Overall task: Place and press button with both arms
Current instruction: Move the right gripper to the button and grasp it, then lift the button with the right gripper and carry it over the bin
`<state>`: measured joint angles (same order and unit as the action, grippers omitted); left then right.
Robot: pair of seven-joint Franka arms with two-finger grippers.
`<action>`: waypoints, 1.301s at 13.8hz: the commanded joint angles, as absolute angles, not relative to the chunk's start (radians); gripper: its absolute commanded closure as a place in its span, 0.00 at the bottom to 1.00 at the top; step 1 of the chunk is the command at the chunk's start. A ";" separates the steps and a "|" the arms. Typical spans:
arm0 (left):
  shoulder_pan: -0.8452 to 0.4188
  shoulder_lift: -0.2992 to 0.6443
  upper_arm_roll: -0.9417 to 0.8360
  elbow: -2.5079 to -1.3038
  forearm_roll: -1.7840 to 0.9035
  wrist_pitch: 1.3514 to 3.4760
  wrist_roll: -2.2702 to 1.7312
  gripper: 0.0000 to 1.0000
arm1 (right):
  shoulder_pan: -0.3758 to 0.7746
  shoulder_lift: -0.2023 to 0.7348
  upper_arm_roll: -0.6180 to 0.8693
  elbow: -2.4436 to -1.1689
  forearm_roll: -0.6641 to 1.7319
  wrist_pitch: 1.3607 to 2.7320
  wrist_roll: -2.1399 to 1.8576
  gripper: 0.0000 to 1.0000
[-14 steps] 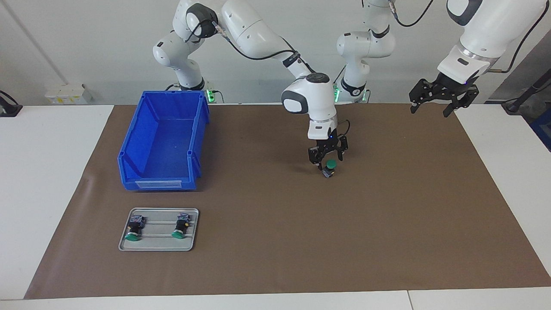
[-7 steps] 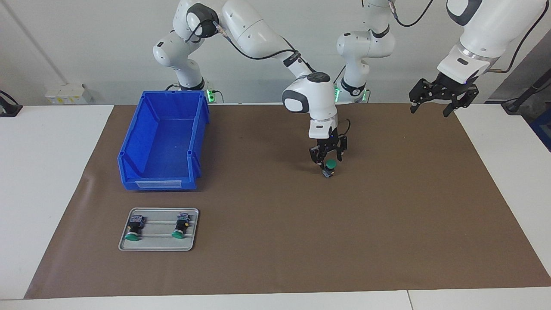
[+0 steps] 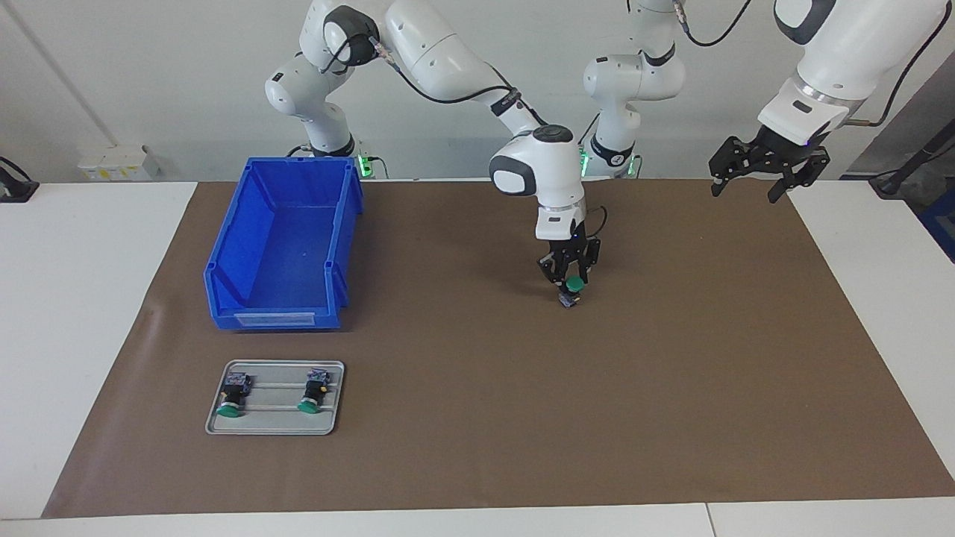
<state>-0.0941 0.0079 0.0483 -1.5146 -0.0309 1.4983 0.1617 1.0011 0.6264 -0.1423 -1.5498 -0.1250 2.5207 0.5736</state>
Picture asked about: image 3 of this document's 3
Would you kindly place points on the black table clamp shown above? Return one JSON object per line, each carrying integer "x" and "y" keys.
{"x": 15, "y": 190}

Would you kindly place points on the black stand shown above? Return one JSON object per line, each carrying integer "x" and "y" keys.
{"x": 891, "y": 183}

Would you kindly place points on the blue plastic storage bin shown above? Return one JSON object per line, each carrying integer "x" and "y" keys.
{"x": 291, "y": 253}

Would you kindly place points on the grey metal tray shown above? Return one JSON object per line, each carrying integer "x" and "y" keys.
{"x": 276, "y": 421}

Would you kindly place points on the green push button switch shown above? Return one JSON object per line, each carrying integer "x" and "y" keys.
{"x": 313, "y": 388}
{"x": 233, "y": 394}
{"x": 573, "y": 284}

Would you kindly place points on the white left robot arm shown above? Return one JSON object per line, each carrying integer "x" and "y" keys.
{"x": 850, "y": 45}

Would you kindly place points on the blue crate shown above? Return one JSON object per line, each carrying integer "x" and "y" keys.
{"x": 944, "y": 224}

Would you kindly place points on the white wall power strip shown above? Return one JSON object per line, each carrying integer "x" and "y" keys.
{"x": 112, "y": 170}

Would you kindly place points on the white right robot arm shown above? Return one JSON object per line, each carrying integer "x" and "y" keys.
{"x": 440, "y": 52}

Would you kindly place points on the brown table mat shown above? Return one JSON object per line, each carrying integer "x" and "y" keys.
{"x": 559, "y": 410}

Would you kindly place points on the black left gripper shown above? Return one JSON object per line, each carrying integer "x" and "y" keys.
{"x": 783, "y": 149}

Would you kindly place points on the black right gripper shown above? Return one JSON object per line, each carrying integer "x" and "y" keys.
{"x": 571, "y": 250}

